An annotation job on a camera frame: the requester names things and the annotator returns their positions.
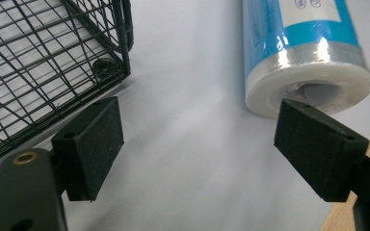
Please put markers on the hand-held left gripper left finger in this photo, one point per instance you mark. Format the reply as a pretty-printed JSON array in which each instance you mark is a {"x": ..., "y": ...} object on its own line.
[{"x": 90, "y": 150}]

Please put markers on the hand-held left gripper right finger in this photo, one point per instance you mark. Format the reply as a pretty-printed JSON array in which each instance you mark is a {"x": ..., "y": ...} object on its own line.
[{"x": 314, "y": 150}]

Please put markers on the blue plastic wrap roll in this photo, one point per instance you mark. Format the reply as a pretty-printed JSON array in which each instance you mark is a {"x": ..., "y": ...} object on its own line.
[{"x": 289, "y": 48}]

